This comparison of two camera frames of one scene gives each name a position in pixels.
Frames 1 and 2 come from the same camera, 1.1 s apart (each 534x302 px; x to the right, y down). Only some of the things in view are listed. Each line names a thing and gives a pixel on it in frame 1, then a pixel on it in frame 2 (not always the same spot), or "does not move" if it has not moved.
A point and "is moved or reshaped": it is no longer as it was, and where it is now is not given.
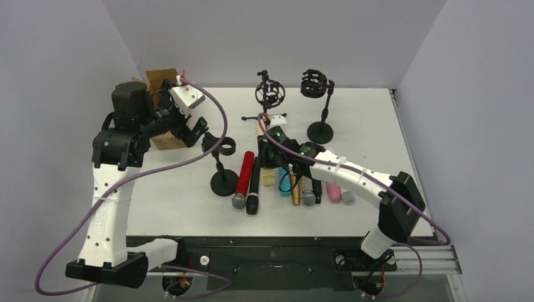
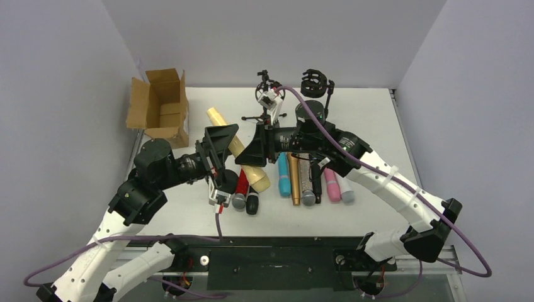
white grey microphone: [348, 197] does not move
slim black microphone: [317, 189] does not move
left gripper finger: [199, 128] → [218, 139]
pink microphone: [334, 192] does not move
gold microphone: [296, 192] does not move
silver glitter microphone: [308, 195] does not move
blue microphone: [285, 182] does not move
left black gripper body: [186, 131] → [206, 156]
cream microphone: [267, 174] is moved or reshaped
